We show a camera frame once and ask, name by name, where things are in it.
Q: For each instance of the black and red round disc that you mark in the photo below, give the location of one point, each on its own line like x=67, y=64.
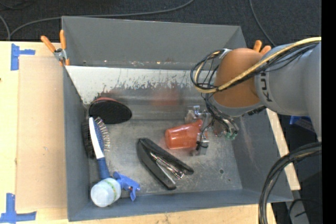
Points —
x=110, y=111

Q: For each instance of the brown cardboard board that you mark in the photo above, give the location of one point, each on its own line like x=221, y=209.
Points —
x=39, y=133

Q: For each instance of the black stapler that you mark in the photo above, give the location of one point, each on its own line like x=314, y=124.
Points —
x=155, y=158

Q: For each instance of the orange plastic cup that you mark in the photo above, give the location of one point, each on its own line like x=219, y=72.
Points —
x=181, y=136

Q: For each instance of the white spray bottle blue trigger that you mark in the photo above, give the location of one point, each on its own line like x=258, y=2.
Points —
x=105, y=192

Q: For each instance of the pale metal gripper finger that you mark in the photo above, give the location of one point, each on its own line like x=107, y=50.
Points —
x=203, y=146
x=194, y=112

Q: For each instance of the blue and white hairbrush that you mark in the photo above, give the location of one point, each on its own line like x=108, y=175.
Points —
x=95, y=143

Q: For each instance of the grey metal bin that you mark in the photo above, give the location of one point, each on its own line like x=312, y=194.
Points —
x=147, y=44

